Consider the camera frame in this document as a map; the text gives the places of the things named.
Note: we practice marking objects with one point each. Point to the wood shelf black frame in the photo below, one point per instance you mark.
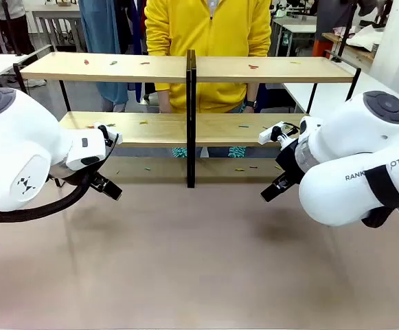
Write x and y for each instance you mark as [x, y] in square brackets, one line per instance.
[271, 68]
[116, 67]

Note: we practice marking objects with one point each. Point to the white sneakers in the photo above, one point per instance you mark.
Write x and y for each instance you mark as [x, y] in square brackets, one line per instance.
[34, 82]

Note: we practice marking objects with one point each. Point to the person in grey jacket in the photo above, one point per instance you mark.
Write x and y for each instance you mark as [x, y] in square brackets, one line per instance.
[17, 31]

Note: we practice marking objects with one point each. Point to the person's left forearm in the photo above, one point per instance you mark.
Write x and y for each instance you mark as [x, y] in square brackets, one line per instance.
[252, 93]

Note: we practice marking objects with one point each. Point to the large white table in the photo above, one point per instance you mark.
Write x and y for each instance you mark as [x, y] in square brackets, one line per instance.
[322, 96]

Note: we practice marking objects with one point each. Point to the person in yellow hoodie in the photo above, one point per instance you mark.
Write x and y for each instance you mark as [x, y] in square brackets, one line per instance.
[206, 34]

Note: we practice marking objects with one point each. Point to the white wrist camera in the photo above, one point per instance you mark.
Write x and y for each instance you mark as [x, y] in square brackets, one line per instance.
[268, 134]
[98, 124]

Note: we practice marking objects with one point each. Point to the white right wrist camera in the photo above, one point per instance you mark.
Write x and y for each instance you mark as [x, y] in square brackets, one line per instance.
[268, 134]

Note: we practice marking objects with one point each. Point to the white cloth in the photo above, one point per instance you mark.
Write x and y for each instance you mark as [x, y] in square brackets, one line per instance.
[365, 36]

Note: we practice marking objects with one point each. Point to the person's right forearm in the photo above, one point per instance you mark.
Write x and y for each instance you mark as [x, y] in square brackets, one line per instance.
[165, 101]

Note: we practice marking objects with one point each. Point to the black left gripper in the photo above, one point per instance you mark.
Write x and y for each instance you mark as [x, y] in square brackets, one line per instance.
[97, 178]

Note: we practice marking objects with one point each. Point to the grey workbench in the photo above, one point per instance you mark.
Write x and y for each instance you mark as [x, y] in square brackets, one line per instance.
[55, 12]

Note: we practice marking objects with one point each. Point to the white background table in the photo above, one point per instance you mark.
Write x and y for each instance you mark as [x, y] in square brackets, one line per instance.
[298, 27]

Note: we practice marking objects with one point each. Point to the teal chenille duster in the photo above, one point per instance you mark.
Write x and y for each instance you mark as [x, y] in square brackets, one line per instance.
[237, 152]
[179, 152]

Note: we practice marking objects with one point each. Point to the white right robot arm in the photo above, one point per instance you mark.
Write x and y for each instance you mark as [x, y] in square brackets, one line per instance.
[340, 192]

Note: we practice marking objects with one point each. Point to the light blue hanging garment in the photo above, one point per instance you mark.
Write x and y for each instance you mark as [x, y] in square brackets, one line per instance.
[99, 27]

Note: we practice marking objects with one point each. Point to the dark grey hanging garment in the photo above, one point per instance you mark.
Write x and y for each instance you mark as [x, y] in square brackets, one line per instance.
[333, 13]

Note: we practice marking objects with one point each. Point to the black wristwatch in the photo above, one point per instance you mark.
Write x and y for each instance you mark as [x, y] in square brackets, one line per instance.
[250, 104]

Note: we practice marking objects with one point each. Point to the wooden background table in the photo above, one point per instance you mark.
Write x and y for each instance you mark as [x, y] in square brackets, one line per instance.
[357, 53]

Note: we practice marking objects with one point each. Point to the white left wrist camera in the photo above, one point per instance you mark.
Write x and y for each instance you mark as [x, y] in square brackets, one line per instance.
[98, 124]

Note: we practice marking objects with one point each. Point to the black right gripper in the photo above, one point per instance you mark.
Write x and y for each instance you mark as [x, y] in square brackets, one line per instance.
[290, 161]

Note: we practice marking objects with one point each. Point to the black stand pole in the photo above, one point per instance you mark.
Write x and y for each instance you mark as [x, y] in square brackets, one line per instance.
[348, 31]

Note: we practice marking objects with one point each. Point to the royal blue hanging garment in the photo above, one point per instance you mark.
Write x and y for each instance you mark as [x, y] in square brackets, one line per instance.
[139, 87]

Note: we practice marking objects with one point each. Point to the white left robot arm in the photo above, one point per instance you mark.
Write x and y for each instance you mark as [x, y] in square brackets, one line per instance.
[20, 144]

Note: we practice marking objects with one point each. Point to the orange object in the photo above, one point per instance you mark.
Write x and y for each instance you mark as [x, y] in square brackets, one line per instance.
[319, 48]

